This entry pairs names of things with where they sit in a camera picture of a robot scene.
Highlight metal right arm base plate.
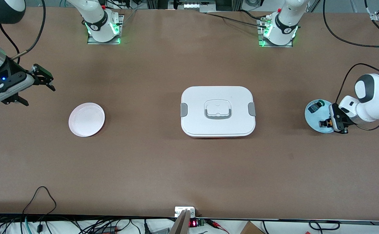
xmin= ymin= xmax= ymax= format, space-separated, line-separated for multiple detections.
xmin=87 ymin=14 xmax=125 ymax=45

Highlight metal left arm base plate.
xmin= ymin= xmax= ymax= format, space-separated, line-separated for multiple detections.
xmin=257 ymin=18 xmax=294 ymax=48

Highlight black looped cable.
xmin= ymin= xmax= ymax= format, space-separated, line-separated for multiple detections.
xmin=22 ymin=186 xmax=57 ymax=216

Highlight light blue round plate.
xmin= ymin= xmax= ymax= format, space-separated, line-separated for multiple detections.
xmin=305 ymin=99 xmax=338 ymax=134

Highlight red clip wires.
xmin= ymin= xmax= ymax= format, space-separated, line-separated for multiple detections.
xmin=206 ymin=218 xmax=229 ymax=234

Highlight black power adapter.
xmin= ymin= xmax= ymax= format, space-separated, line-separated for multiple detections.
xmin=94 ymin=226 xmax=118 ymax=234

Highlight black blue small battery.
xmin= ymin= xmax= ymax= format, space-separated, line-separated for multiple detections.
xmin=307 ymin=101 xmax=325 ymax=113

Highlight white box with grey handle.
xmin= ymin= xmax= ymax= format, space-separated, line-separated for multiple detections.
xmin=180 ymin=86 xmax=256 ymax=138

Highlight black coiled cable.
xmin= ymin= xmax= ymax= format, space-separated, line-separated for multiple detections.
xmin=309 ymin=220 xmax=340 ymax=230

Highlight brown cardboard piece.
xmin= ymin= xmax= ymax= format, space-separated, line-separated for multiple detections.
xmin=240 ymin=221 xmax=265 ymax=234

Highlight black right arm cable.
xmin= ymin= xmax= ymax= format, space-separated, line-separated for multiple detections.
xmin=0 ymin=0 xmax=46 ymax=64

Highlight black cable to arm base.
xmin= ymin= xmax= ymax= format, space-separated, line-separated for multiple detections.
xmin=206 ymin=10 xmax=268 ymax=28

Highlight aluminium bracket with profile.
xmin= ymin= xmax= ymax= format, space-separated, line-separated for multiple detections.
xmin=169 ymin=207 xmax=196 ymax=234

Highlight pale pink round plate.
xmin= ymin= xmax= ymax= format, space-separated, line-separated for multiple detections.
xmin=69 ymin=103 xmax=106 ymax=137

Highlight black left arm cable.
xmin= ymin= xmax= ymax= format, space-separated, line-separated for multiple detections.
xmin=323 ymin=0 xmax=379 ymax=131

